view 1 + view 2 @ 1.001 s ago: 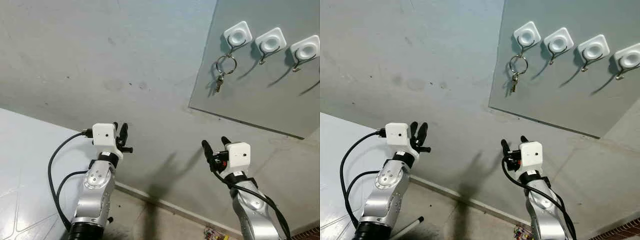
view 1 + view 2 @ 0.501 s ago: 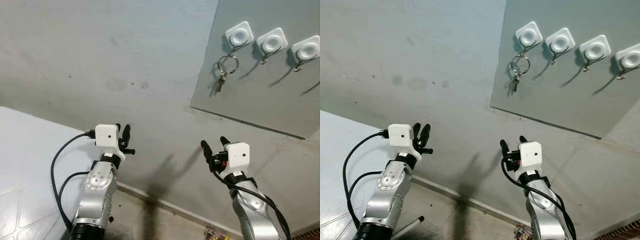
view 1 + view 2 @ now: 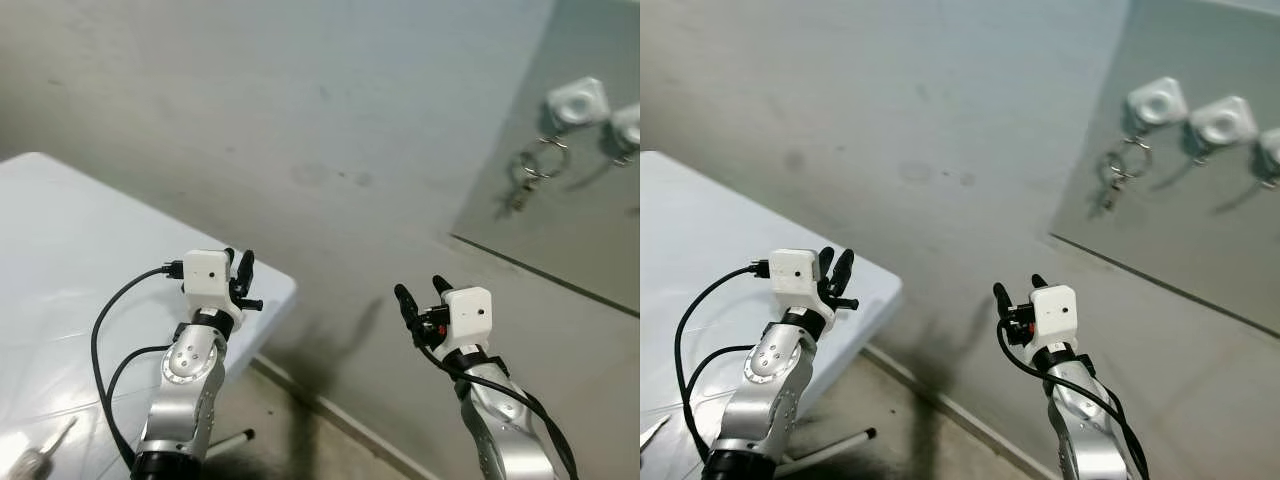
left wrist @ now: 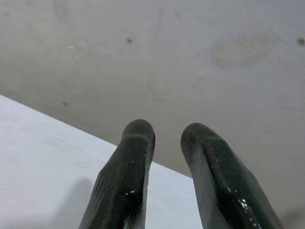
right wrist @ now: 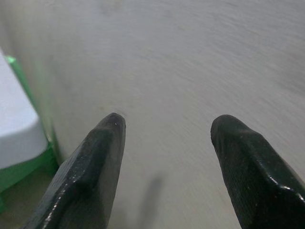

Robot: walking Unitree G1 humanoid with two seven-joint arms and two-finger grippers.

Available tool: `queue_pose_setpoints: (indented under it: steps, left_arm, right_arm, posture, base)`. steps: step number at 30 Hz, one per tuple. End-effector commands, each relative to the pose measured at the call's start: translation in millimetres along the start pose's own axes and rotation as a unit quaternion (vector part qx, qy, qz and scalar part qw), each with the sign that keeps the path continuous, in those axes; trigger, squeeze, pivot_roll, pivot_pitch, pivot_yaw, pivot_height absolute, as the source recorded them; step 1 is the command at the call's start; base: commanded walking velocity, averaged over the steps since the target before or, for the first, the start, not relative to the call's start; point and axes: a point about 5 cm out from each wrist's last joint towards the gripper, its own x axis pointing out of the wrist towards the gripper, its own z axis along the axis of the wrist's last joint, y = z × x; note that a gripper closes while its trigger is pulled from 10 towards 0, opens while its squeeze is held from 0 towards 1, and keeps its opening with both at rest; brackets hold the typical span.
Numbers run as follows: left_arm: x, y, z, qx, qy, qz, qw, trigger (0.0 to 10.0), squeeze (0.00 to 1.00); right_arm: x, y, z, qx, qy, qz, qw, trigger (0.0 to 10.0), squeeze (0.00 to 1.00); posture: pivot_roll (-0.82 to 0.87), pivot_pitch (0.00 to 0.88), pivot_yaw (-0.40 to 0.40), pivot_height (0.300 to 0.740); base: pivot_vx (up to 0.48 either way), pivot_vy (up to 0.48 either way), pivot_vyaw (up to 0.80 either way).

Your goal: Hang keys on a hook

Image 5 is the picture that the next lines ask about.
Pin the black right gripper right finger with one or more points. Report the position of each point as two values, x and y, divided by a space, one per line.
257 181

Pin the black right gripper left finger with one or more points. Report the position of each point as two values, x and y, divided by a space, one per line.
88 176

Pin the white and green cabinet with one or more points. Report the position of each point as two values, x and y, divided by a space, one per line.
16 124

